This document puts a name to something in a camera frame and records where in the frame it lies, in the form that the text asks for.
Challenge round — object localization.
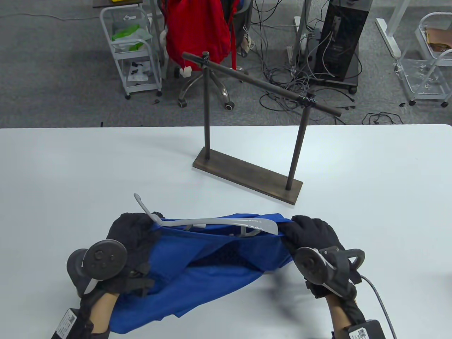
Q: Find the person's right forearm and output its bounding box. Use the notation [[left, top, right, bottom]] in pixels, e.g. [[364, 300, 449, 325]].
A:
[[325, 292, 354, 337]]

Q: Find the green plastic bag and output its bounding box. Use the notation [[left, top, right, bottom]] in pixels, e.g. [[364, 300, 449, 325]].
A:
[[111, 23, 153, 52]]

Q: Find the black coiled floor cable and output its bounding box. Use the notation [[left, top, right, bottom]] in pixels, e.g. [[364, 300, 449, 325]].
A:
[[362, 112, 405, 125]]

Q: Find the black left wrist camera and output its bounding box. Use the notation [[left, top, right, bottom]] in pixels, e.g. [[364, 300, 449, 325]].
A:
[[50, 308, 95, 339]]

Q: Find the dark metal clothes rack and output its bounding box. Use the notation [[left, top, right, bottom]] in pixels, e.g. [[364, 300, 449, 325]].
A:
[[182, 52, 343, 205]]

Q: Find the tangle of floor cables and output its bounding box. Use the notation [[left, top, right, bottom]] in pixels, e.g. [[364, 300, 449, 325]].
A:
[[239, 0, 356, 125]]

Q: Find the black computer tower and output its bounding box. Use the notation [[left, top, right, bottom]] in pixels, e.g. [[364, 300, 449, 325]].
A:
[[313, 0, 373, 94]]

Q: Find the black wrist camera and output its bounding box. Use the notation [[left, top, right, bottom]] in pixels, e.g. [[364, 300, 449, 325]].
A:
[[50, 308, 95, 339], [347, 319, 388, 339]]

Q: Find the white desk leg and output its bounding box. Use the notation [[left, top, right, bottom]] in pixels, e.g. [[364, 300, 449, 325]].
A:
[[375, 0, 414, 59]]

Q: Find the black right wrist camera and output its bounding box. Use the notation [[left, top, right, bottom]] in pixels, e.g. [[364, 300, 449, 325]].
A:
[[347, 319, 388, 339]]

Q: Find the office chair with chrome base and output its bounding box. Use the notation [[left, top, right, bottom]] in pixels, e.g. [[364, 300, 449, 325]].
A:
[[160, 0, 253, 112]]

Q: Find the white trolley with brown box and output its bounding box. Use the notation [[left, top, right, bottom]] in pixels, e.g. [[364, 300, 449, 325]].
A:
[[398, 12, 452, 108]]

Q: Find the blue mesh garment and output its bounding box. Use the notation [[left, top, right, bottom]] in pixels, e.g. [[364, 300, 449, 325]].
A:
[[110, 213, 296, 334]]

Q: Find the black round right wrist controller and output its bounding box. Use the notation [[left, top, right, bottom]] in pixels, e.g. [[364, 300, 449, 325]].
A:
[[294, 246, 366, 296]]

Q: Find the grey plastic clothes hanger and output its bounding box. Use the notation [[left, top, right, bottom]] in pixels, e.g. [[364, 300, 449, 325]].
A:
[[133, 193, 279, 238]]

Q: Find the black round left wrist controller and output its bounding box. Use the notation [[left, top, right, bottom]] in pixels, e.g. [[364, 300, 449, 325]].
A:
[[67, 239, 128, 298]]

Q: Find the grey controller cable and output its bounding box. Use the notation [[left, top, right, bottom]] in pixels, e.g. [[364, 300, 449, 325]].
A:
[[359, 275, 398, 339]]

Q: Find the black round wrist controller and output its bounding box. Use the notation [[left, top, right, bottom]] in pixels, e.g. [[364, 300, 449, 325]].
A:
[[67, 239, 128, 298], [294, 246, 366, 296]]

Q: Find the person's left hand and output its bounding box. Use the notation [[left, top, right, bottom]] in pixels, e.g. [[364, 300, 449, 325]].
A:
[[106, 212, 166, 298]]

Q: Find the person's right hand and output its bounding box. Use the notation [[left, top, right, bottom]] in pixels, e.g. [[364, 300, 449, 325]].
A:
[[282, 215, 345, 255]]

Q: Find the white trolley with green bag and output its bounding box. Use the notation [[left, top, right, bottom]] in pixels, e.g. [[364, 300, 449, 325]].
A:
[[100, 6, 163, 100]]

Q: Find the person's left forearm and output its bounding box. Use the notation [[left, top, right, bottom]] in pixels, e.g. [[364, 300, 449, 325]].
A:
[[82, 292, 119, 334]]

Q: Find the brown cardboard box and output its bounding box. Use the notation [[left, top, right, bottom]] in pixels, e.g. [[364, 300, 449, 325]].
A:
[[425, 27, 452, 53]]

